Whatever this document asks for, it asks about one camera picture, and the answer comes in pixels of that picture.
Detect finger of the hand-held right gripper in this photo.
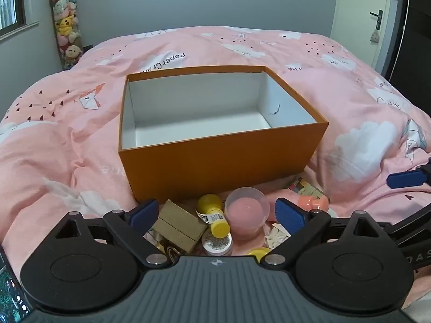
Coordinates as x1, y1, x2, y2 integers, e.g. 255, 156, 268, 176
387, 162, 431, 189
382, 203, 431, 239

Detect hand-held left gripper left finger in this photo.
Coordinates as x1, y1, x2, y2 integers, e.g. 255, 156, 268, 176
55, 199, 168, 266

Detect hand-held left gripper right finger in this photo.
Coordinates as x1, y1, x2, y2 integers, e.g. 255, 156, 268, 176
262, 198, 388, 266

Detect orange pink ball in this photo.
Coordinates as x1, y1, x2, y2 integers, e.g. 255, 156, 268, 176
298, 193, 329, 213

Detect small brown cardboard box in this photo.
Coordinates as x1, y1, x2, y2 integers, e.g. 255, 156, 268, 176
158, 199, 208, 253

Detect round gold jar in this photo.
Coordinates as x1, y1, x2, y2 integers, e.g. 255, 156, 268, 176
164, 245, 183, 266

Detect orange cardboard box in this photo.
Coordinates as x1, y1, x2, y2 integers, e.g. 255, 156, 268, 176
118, 65, 329, 206

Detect colourful striped packet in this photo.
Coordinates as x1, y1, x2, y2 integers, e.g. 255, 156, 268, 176
288, 176, 326, 200

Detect translucent pink plastic cup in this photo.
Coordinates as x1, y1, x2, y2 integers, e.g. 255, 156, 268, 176
224, 188, 270, 241

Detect yellow round lid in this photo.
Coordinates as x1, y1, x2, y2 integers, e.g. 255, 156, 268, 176
247, 247, 272, 263

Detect yellow paint bottle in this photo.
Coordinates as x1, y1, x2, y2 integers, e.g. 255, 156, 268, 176
197, 193, 231, 239

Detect glitter jar with silver lid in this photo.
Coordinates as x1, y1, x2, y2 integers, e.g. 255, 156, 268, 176
201, 232, 234, 257

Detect pink printed blanket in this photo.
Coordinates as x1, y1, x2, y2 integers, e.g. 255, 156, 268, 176
0, 25, 431, 310

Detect black wardrobe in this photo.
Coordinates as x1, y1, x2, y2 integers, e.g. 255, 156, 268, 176
387, 0, 431, 108

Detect smartphone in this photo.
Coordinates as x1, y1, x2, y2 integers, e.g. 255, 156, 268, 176
0, 245, 33, 323

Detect white door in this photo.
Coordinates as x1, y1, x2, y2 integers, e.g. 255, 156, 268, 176
331, 0, 405, 72

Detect hanging stack of plush toys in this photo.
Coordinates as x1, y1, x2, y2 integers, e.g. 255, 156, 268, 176
46, 0, 85, 71

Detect window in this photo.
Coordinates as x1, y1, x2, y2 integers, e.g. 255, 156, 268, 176
0, 0, 27, 38

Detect black door handle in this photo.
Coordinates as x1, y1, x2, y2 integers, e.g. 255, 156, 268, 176
369, 9, 384, 31

